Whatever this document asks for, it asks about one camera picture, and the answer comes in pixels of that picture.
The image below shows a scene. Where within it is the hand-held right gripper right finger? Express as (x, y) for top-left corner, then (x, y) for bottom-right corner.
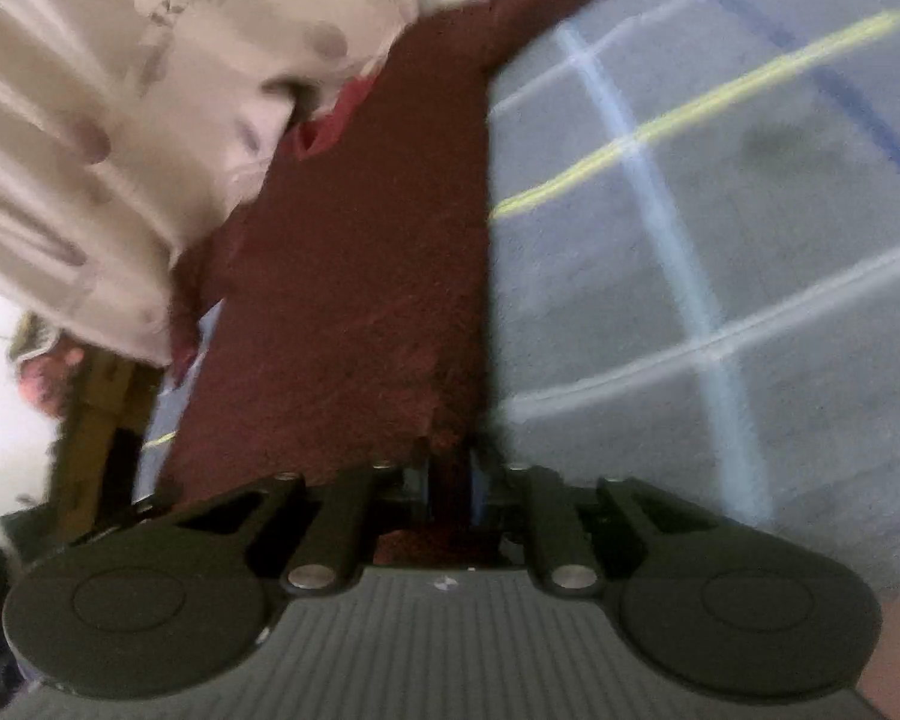
(468, 450), (692, 595)

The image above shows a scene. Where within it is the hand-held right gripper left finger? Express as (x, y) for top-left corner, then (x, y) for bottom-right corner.
(171, 459), (431, 595)

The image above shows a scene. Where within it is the dark red patterned cloth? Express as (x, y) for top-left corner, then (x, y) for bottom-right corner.
(161, 0), (668, 569)

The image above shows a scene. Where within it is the grey plaid blanket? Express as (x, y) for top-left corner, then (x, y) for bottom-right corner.
(131, 0), (900, 601)

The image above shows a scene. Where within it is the olive brown object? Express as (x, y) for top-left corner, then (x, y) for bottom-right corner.
(0, 311), (162, 541)

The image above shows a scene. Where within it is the beige printed blanket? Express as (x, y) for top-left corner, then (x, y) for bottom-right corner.
(0, 0), (421, 368)

